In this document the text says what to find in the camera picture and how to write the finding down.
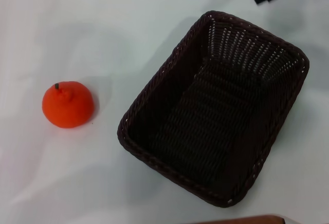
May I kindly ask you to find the orange tangerine toy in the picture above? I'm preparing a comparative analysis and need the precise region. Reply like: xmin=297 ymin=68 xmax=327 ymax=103
xmin=42 ymin=80 xmax=96 ymax=128

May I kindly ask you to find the dark brown woven basket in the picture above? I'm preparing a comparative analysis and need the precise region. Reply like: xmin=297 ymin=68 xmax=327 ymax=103
xmin=117 ymin=10 xmax=310 ymax=206

